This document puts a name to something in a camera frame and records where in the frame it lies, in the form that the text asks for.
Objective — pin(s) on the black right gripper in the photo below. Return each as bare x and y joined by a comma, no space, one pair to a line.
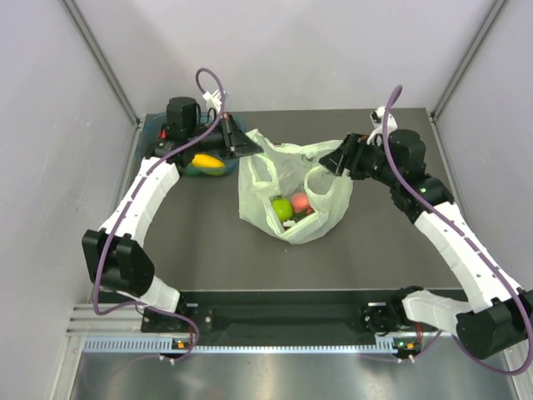
350,154

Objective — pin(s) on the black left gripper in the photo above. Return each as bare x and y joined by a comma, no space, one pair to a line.
233,144

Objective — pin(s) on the pink fake peach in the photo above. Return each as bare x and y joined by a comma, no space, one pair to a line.
300,202

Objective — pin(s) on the light green plastic bag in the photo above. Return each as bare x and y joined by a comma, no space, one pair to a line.
285,192

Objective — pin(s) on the green fake apple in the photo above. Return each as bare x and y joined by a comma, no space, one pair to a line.
282,208

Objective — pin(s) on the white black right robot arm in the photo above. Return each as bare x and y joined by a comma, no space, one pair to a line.
497,312

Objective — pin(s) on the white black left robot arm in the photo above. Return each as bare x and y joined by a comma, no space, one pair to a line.
116,260

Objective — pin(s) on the yellow fake mango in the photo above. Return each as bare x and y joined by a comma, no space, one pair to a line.
202,160

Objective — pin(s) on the teal plastic basket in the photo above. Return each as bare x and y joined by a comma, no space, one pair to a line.
150,131

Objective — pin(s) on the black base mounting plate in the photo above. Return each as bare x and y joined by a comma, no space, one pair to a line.
286,318

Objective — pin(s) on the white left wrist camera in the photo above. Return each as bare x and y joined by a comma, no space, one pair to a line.
214,99

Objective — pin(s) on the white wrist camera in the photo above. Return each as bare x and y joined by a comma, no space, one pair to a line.
378,121
214,99

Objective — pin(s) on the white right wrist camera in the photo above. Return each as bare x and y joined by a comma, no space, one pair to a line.
378,121

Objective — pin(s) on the grey slotted cable duct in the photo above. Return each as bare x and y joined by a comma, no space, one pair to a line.
175,345

